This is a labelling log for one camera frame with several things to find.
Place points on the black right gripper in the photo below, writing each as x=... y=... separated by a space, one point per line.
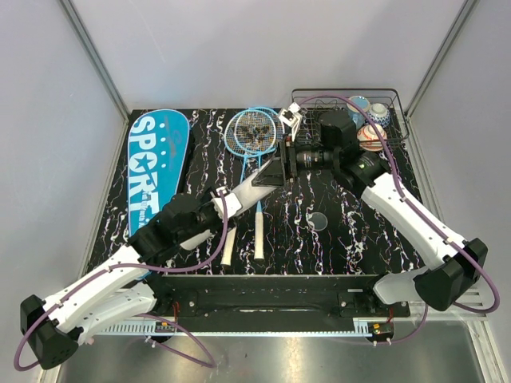
x=287 y=166

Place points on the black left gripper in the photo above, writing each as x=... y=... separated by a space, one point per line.
x=212 y=207

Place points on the white shuttlecock tube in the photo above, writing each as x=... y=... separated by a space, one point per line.
x=248 y=196

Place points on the clear round tube lid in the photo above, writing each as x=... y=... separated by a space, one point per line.
x=317 y=221

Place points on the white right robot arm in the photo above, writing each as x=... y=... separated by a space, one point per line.
x=452 y=264

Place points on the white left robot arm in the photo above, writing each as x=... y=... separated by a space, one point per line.
x=123 y=286

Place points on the blue badminton racket right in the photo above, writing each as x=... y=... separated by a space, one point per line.
x=256 y=133

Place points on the blue badminton racket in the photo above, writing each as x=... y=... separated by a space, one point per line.
x=233 y=148
x=256 y=133

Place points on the blue badminton racket left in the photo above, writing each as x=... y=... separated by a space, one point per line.
x=233 y=148

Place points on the red white patterned bowl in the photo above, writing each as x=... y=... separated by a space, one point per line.
x=368 y=139

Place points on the blue ceramic mug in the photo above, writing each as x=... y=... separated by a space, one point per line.
x=357 y=104

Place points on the blue sport racket bag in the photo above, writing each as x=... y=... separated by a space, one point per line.
x=157 y=149

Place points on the blue white patterned bowl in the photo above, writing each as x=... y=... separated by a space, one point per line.
x=379 y=114

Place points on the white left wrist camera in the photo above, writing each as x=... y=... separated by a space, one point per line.
x=226 y=202

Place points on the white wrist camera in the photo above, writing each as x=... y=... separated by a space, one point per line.
x=226 y=202
x=292 y=118

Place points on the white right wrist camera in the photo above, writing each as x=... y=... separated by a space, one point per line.
x=292 y=118

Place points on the black wire dish basket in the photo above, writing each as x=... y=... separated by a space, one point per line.
x=316 y=101

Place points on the aluminium frame post right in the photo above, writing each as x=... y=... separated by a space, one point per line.
x=454 y=31

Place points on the aluminium frame post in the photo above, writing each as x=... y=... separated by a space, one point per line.
x=454 y=31
x=75 y=20

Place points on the aluminium frame post left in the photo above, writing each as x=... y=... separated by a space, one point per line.
x=75 y=20

